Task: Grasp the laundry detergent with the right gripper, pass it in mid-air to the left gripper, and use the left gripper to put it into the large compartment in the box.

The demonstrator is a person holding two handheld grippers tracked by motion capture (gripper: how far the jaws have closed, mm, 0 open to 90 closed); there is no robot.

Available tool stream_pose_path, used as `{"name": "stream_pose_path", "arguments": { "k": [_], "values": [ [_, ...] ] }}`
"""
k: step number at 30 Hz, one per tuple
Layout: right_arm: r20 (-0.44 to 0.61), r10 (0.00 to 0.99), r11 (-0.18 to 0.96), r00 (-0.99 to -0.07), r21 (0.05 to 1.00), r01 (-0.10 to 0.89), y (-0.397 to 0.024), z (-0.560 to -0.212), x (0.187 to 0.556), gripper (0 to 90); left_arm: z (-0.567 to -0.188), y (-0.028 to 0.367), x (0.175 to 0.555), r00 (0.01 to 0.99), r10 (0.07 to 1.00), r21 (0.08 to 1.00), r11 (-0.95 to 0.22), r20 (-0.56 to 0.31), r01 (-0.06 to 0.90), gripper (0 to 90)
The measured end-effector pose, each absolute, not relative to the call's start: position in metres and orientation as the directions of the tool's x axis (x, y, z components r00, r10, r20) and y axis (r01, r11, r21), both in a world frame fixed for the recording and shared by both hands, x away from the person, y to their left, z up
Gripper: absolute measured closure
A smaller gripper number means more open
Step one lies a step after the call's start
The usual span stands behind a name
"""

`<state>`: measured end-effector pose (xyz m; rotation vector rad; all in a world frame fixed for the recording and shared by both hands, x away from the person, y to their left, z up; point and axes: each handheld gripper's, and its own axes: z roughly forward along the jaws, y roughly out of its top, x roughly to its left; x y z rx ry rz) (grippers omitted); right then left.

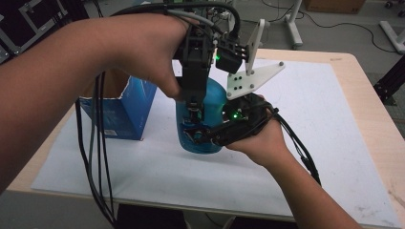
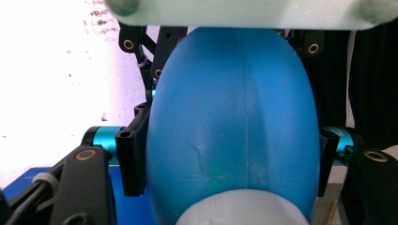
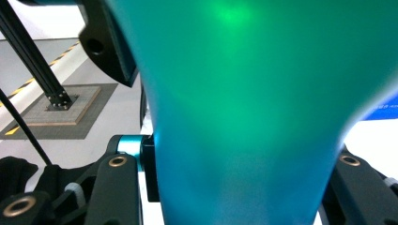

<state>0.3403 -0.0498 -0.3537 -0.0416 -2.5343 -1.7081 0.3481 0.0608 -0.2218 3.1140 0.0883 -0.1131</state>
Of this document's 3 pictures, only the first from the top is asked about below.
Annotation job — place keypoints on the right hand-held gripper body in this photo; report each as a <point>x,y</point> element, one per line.
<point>248,111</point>

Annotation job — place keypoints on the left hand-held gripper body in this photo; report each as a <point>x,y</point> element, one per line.
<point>196,63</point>

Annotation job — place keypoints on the blue detergent bottle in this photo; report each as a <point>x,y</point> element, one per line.
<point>215,95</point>

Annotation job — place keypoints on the person's right hand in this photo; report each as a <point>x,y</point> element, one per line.
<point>264,146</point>

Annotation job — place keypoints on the person's left hand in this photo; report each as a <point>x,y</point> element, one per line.
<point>146,44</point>

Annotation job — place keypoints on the white table mat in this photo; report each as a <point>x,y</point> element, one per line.
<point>191,178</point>

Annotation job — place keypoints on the blue cardboard box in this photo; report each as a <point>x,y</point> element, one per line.
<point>133,108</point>

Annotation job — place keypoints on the white desk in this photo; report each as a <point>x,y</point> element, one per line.
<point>293,25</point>

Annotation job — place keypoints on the brown cardboard box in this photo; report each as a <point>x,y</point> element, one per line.
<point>334,5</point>

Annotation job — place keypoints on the white stand leg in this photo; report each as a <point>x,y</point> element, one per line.
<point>393,36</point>

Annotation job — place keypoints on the black equipment rack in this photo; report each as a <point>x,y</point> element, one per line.
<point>31,22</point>

